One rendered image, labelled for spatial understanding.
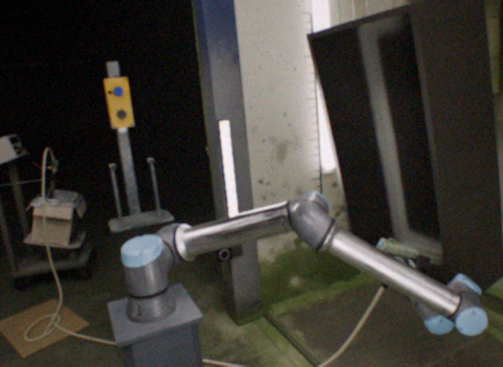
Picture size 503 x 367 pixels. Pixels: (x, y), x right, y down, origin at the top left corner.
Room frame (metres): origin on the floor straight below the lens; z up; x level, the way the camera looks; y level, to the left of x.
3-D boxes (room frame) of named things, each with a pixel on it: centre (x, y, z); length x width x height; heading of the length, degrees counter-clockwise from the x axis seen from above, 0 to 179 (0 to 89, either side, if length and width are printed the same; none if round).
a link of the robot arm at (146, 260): (1.33, 0.40, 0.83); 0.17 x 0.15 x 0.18; 162
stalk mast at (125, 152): (2.17, 0.67, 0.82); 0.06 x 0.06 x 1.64; 24
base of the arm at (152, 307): (1.32, 0.40, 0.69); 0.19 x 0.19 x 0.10
